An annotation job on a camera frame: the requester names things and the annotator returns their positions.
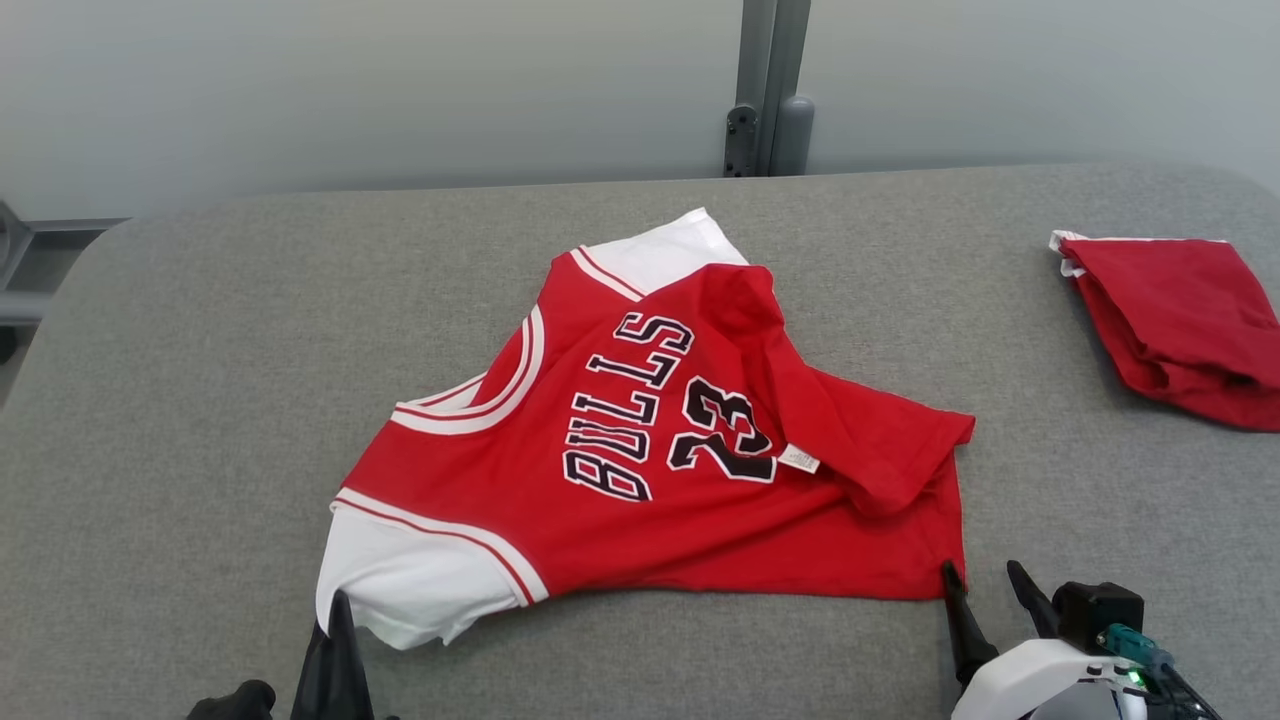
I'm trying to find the grey metal hinge bracket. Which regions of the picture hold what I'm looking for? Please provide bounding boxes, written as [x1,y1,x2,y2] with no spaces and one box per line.
[724,104,759,179]

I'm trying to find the grey metal post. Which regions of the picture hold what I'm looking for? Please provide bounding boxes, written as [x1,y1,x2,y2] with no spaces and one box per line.
[735,0,813,179]

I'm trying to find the red Bulls 23 jersey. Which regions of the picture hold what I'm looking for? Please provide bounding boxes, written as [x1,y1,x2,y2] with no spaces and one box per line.
[315,207,977,651]

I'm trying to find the grey metal frame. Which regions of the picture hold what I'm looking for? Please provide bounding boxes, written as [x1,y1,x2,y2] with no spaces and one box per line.
[0,198,131,363]

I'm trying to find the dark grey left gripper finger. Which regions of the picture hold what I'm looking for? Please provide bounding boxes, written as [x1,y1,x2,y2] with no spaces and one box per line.
[332,590,377,720]
[289,618,339,720]

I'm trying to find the grey rounded cylinder cover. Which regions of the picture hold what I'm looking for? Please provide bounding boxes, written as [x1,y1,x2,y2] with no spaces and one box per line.
[770,95,815,177]

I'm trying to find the red shorts with white stripe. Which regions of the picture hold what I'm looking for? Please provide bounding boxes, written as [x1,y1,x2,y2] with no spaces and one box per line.
[1048,230,1280,433]

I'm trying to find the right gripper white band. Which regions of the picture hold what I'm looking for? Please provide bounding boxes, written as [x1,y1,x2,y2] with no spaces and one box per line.
[940,560,1151,720]

